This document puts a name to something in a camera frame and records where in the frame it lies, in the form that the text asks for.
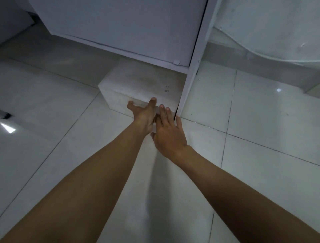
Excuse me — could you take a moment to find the person's right hand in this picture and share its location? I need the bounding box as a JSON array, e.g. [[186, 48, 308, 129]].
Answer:
[[150, 104, 188, 161]]

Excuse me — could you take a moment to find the white rectangular box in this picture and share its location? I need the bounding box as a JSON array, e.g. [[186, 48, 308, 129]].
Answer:
[[98, 58, 187, 118]]

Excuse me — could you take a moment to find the person's left forearm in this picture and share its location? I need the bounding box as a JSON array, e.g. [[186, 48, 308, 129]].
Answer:
[[0, 122, 151, 243]]

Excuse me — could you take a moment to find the person's left hand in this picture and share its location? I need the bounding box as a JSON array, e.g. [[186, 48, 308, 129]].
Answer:
[[127, 97, 158, 137]]

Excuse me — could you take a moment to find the white cabinet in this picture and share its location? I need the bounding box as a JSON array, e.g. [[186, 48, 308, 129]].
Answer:
[[27, 0, 223, 118]]

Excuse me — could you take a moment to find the person's right forearm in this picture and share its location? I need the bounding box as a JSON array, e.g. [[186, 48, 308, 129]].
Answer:
[[172, 145, 320, 243]]

